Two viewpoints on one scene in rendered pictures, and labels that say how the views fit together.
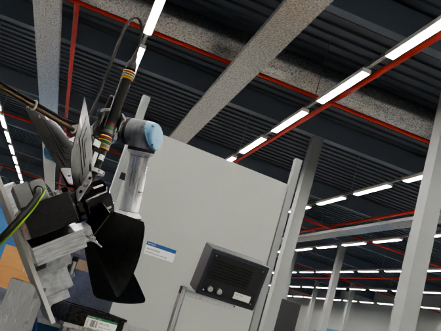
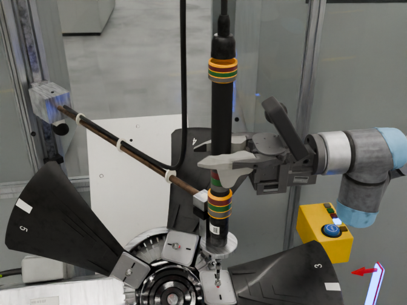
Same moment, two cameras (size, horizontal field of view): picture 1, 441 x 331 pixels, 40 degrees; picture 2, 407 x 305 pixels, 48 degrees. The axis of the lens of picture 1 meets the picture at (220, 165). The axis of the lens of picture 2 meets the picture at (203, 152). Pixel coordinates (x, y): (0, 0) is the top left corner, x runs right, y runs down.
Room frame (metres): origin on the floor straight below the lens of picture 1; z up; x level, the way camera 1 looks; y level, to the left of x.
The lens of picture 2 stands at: (2.04, -0.26, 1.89)
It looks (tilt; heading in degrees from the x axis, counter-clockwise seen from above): 31 degrees down; 99
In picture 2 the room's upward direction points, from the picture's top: straight up
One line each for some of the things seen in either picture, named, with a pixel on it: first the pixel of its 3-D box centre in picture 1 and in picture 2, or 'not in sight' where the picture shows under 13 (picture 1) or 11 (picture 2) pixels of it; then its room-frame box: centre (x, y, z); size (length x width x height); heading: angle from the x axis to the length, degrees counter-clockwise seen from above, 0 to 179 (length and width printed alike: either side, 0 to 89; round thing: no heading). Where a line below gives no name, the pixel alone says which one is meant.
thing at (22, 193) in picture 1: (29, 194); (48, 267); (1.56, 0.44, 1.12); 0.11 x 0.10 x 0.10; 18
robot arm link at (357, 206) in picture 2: not in sight; (361, 191); (2.22, 0.49, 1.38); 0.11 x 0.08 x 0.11; 68
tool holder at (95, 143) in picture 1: (96, 157); (215, 224); (1.95, 0.39, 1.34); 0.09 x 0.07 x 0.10; 143
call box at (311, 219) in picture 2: not in sight; (323, 234); (2.21, 0.78, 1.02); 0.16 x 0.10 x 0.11; 108
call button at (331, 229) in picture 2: not in sight; (331, 230); (2.23, 0.74, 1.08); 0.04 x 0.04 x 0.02
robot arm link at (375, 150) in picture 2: not in sight; (370, 151); (2.22, 0.47, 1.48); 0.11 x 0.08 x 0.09; 18
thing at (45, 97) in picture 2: not in sight; (49, 101); (1.46, 0.76, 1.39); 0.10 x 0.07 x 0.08; 143
